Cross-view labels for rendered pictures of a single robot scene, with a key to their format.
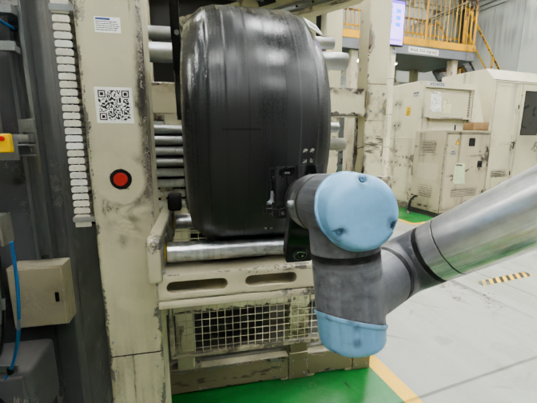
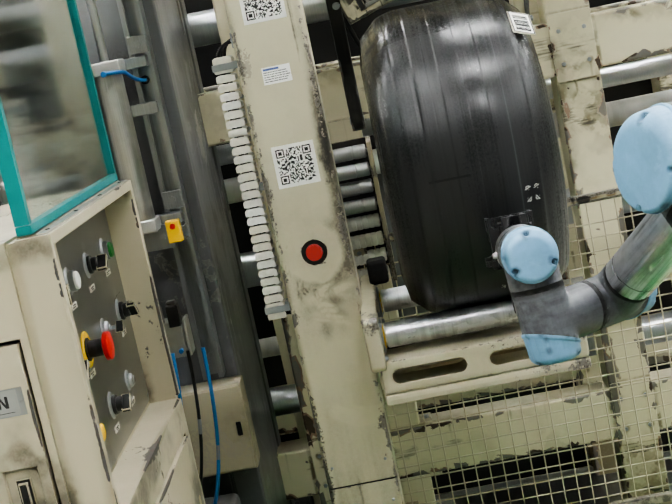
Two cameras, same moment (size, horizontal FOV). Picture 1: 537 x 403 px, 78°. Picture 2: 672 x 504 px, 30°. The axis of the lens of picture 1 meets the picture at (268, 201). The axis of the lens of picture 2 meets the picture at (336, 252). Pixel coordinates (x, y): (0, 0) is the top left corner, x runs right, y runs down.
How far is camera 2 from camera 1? 1.43 m
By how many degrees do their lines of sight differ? 14
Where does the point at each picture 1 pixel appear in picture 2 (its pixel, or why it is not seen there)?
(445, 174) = not seen: outside the picture
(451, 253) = (623, 275)
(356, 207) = (523, 253)
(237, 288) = (481, 369)
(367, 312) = (552, 326)
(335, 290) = (526, 314)
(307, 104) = (519, 136)
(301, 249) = not seen: hidden behind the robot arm
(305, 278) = not seen: hidden behind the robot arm
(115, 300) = (327, 410)
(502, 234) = (642, 255)
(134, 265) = (345, 360)
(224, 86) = (423, 138)
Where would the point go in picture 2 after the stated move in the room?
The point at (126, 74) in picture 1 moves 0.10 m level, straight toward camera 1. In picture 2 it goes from (304, 125) to (313, 127)
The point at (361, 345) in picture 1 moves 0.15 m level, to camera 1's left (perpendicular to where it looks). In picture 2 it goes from (552, 352) to (446, 366)
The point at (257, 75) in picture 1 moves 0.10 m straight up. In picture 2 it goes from (457, 116) to (446, 54)
